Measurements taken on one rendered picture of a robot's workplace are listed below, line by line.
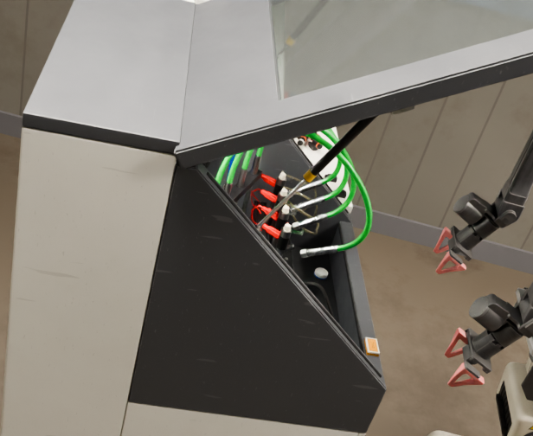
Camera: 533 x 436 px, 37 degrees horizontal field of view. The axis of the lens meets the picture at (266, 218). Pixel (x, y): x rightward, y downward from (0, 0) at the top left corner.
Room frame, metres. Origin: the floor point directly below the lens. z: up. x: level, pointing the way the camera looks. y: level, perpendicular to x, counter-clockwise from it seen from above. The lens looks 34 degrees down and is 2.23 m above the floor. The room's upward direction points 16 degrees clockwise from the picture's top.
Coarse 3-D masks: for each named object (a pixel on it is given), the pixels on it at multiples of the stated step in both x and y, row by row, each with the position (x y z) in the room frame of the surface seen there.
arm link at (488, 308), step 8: (488, 296) 1.44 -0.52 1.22; (496, 296) 1.44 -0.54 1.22; (472, 304) 1.45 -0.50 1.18; (480, 304) 1.43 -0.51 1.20; (488, 304) 1.42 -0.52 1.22; (496, 304) 1.41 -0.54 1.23; (504, 304) 1.44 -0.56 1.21; (472, 312) 1.42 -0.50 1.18; (480, 312) 1.41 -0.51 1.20; (488, 312) 1.41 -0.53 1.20; (496, 312) 1.41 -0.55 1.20; (504, 312) 1.41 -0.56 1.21; (512, 312) 1.43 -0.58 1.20; (520, 312) 1.46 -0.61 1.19; (480, 320) 1.40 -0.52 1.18; (488, 320) 1.40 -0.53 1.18; (496, 320) 1.41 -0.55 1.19; (504, 320) 1.41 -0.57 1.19; (512, 320) 1.41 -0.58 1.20; (520, 320) 1.42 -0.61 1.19; (488, 328) 1.41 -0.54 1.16; (496, 328) 1.40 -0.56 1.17; (520, 328) 1.39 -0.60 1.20; (528, 328) 1.39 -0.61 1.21; (528, 336) 1.39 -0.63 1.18
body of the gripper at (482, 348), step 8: (472, 336) 1.46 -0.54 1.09; (480, 336) 1.43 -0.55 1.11; (488, 336) 1.42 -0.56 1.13; (472, 344) 1.42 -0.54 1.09; (480, 344) 1.41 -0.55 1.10; (488, 344) 1.41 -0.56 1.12; (496, 344) 1.41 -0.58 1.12; (472, 352) 1.39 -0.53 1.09; (480, 352) 1.41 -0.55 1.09; (488, 352) 1.40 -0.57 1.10; (496, 352) 1.41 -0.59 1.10; (472, 360) 1.38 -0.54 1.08; (480, 360) 1.39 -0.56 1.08; (488, 360) 1.41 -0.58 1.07; (488, 368) 1.38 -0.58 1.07
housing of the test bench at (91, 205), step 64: (128, 0) 1.81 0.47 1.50; (192, 0) 2.01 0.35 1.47; (64, 64) 1.40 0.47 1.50; (128, 64) 1.48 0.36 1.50; (64, 128) 1.19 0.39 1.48; (128, 128) 1.23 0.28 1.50; (64, 192) 1.20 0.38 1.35; (128, 192) 1.22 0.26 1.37; (64, 256) 1.20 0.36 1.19; (128, 256) 1.22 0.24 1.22; (64, 320) 1.20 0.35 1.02; (128, 320) 1.23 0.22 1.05; (64, 384) 1.21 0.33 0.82; (128, 384) 1.23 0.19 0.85
